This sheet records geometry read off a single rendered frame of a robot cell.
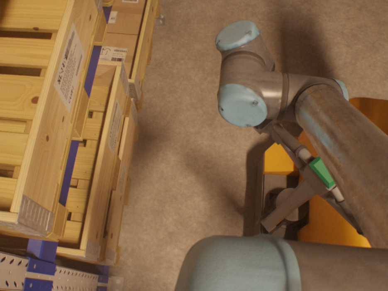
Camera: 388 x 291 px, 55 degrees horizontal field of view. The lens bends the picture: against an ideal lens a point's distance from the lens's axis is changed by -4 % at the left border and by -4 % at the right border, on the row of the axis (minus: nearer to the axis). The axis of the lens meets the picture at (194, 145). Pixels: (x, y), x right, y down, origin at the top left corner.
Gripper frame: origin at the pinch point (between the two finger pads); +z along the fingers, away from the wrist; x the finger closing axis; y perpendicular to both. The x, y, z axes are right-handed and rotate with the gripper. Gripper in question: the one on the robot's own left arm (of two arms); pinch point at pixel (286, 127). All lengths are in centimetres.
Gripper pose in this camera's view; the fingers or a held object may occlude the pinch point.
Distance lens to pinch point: 102.2
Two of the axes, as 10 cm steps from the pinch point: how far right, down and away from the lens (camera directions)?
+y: -4.2, -5.5, 7.2
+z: 4.8, 5.4, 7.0
